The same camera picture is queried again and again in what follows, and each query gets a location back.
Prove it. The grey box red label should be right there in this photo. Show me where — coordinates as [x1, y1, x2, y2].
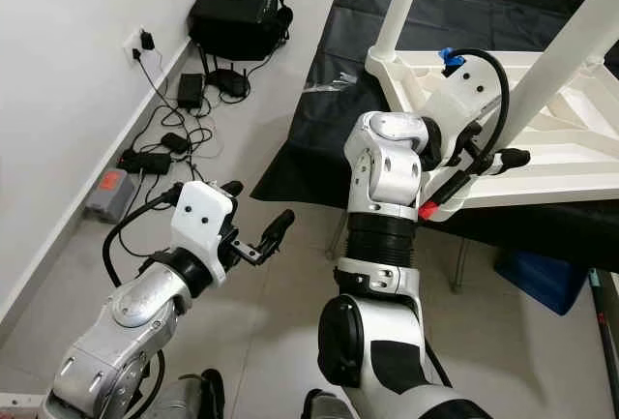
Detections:
[84, 169, 134, 224]

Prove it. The black floor rod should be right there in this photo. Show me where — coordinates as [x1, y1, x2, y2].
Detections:
[590, 269, 619, 362]

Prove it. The blue plastic crate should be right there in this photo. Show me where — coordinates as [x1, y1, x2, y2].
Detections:
[493, 250, 591, 315]

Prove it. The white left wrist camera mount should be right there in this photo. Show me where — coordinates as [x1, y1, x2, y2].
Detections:
[169, 182, 235, 289]

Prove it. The clear tape strip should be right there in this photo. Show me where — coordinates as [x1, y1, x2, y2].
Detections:
[308, 78, 361, 93]

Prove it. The robot right leg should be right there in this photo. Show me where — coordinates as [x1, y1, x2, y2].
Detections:
[300, 390, 349, 419]

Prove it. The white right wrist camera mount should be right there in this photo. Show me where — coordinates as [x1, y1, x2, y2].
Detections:
[421, 51, 509, 164]

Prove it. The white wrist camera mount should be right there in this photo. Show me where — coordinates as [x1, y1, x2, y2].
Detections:
[421, 51, 509, 164]
[169, 182, 235, 289]

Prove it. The black power strip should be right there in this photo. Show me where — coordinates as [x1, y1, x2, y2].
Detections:
[118, 151, 173, 176]

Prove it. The black table cloth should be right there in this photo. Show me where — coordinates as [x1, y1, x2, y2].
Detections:
[251, 0, 619, 246]

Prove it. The black carry bag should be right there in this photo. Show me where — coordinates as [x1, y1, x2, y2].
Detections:
[189, 0, 293, 62]

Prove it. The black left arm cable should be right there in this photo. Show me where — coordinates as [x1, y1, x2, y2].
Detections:
[102, 185, 185, 289]

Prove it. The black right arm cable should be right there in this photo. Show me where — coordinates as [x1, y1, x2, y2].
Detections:
[430, 48, 514, 209]

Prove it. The white plastic table top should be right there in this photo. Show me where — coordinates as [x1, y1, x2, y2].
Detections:
[366, 44, 619, 222]

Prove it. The robot left leg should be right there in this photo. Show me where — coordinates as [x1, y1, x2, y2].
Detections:
[155, 371, 223, 419]

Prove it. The small black power adapter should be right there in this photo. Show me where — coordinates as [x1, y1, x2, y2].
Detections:
[160, 134, 190, 154]

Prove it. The robot leg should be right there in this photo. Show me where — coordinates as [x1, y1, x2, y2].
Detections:
[155, 371, 223, 419]
[300, 390, 349, 419]

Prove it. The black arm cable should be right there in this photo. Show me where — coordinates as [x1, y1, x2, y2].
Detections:
[102, 185, 185, 289]
[430, 48, 514, 209]

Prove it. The white floor frame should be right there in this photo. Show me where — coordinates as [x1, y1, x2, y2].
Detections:
[0, 395, 44, 412]

